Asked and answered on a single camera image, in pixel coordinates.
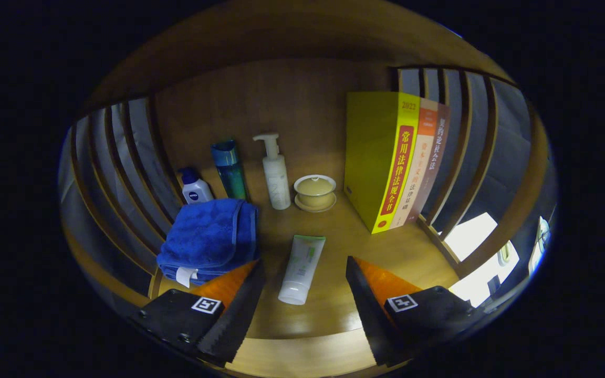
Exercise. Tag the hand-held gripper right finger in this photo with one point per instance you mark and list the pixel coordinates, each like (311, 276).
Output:
(373, 315)

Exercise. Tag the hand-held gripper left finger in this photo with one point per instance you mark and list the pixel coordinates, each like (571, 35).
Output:
(234, 320)

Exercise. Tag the white tube with green print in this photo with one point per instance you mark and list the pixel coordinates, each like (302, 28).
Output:
(300, 273)

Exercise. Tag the wooden countertop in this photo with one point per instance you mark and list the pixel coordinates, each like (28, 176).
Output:
(334, 252)

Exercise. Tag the wooden cabinet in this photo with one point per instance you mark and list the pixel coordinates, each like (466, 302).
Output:
(281, 94)

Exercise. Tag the blue folded towel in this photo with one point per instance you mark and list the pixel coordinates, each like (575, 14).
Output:
(202, 236)

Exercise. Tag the small white blue-capped bottle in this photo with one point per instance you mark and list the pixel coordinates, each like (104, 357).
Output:
(196, 191)

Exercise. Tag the yellow lidded teacup with saucer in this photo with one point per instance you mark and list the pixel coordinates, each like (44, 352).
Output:
(314, 191)

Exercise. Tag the white pump bottle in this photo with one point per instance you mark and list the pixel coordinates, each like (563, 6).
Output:
(276, 184)

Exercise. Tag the small green and white object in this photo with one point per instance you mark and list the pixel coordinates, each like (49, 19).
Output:
(504, 256)

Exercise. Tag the teal bottle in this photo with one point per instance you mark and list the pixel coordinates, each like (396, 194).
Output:
(230, 173)

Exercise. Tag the thick yellow book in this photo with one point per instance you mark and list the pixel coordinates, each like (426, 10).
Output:
(371, 157)

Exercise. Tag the orange and white book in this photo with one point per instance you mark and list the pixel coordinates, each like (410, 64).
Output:
(422, 157)

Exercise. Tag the brown book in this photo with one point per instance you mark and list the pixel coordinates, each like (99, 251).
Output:
(438, 152)

